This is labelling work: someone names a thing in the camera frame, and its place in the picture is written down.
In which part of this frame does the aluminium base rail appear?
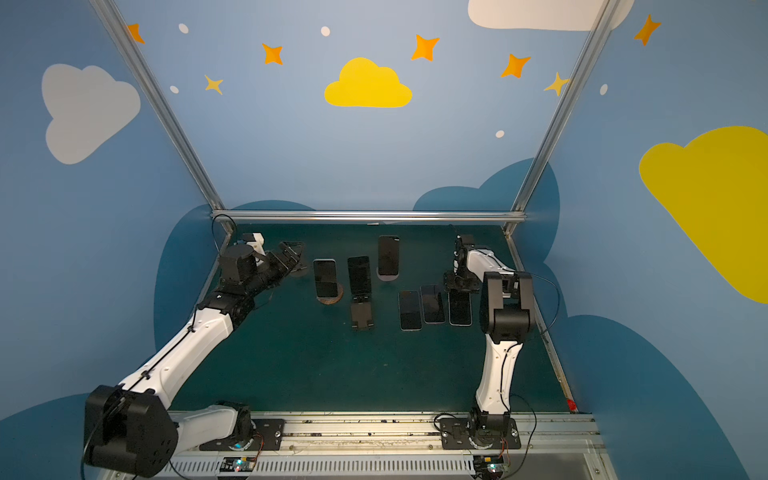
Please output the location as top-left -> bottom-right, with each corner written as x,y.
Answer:
158,412 -> 617,479

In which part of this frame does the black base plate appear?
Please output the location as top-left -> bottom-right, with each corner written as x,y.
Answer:
435,416 -> 522,450
199,418 -> 285,452

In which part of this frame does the black folding phone stand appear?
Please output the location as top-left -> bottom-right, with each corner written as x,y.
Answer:
350,295 -> 374,331

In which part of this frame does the aluminium frame post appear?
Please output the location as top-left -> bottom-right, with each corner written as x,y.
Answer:
504,0 -> 622,240
90,0 -> 235,234

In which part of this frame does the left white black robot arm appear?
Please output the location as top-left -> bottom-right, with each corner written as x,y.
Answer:
80,235 -> 305,478

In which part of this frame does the back aluminium frame bar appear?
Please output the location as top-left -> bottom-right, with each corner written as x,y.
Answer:
212,210 -> 526,223

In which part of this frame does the black phone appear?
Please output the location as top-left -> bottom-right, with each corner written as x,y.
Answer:
420,285 -> 446,325
347,256 -> 372,297
313,259 -> 339,299
377,235 -> 400,277
398,290 -> 422,331

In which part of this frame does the right aluminium frame post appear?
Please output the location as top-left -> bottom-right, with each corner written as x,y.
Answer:
504,0 -> 622,240

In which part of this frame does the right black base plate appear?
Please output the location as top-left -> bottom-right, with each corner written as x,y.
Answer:
435,416 -> 522,450

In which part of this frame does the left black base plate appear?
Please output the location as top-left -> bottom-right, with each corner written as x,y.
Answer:
199,418 -> 285,452

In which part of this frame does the left aluminium frame post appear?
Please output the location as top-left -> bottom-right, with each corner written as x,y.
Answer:
90,0 -> 235,234

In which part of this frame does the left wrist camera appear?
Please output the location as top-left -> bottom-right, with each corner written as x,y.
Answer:
241,232 -> 265,255

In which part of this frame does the brown round phone stand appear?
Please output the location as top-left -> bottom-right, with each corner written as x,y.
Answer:
316,285 -> 343,305

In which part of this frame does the right controller board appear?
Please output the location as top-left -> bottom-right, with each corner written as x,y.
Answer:
472,456 -> 507,480

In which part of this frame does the grey phone stand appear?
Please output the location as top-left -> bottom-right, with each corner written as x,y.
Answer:
376,268 -> 399,282
283,241 -> 309,278

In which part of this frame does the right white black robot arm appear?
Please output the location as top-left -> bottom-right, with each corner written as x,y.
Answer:
444,234 -> 536,449

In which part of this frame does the white-edged phone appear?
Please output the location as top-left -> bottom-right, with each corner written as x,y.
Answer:
448,289 -> 472,327

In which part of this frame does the controller board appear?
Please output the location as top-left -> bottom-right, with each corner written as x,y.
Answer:
219,457 -> 257,474
472,456 -> 507,480

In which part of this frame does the left controller board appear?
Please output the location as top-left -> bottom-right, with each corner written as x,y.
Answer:
219,457 -> 257,474

